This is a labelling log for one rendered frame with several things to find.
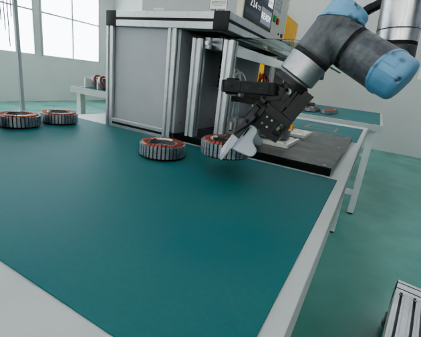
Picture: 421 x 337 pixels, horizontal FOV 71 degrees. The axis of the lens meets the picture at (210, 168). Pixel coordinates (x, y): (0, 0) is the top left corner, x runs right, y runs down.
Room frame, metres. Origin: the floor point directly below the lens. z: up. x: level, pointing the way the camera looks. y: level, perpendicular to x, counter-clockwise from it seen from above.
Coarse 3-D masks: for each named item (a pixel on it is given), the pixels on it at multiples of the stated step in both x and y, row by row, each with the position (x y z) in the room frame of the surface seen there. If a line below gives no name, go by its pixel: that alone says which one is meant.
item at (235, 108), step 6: (234, 96) 1.02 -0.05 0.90; (246, 96) 1.00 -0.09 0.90; (252, 96) 0.99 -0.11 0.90; (258, 96) 0.98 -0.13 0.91; (234, 102) 1.03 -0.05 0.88; (240, 102) 1.07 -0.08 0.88; (246, 102) 1.00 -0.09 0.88; (252, 102) 0.99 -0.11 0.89; (234, 108) 1.03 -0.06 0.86; (234, 114) 1.05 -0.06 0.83
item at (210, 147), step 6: (204, 138) 0.63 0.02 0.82; (210, 138) 0.62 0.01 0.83; (216, 138) 0.66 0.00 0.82; (222, 138) 0.67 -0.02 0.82; (228, 138) 0.67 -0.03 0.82; (204, 144) 0.61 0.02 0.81; (210, 144) 0.60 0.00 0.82; (216, 144) 0.59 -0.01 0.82; (222, 144) 0.59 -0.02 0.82; (204, 150) 0.61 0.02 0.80; (210, 150) 0.60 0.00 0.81; (216, 150) 0.59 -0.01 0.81; (234, 150) 0.59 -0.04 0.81; (210, 156) 0.60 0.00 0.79; (216, 156) 0.59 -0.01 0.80; (228, 156) 0.59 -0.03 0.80; (234, 156) 0.59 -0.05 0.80; (240, 156) 0.59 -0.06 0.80; (246, 156) 0.61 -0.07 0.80
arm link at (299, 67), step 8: (288, 56) 0.61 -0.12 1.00; (296, 56) 0.58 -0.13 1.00; (304, 56) 0.57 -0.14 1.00; (288, 64) 0.59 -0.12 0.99; (296, 64) 0.58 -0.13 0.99; (304, 64) 0.57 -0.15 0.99; (312, 64) 0.57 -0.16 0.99; (288, 72) 0.59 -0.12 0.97; (296, 72) 0.58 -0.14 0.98; (304, 72) 0.57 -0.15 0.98; (312, 72) 0.57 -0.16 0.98; (320, 72) 0.58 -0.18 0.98; (296, 80) 0.58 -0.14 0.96; (304, 80) 0.57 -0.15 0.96; (312, 80) 0.58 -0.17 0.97
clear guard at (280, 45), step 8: (240, 40) 0.93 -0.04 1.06; (248, 40) 0.91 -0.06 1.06; (256, 40) 0.89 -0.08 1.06; (264, 40) 0.87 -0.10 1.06; (272, 40) 0.86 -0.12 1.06; (280, 40) 0.85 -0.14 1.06; (288, 40) 0.84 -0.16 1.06; (296, 40) 0.83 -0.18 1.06; (248, 48) 1.13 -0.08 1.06; (256, 48) 1.10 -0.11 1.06; (264, 48) 1.07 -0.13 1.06; (272, 48) 1.04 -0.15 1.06; (280, 48) 1.01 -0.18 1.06; (288, 48) 0.99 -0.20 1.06
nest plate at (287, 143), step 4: (264, 140) 0.92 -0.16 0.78; (268, 140) 0.91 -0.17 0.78; (280, 140) 0.94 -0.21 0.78; (284, 140) 0.94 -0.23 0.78; (288, 140) 0.95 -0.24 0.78; (292, 140) 0.96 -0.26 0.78; (296, 140) 0.98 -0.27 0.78; (272, 144) 0.91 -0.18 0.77; (276, 144) 0.90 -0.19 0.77; (280, 144) 0.89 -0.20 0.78; (284, 144) 0.89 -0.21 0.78; (288, 144) 0.89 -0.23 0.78; (292, 144) 0.94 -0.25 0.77
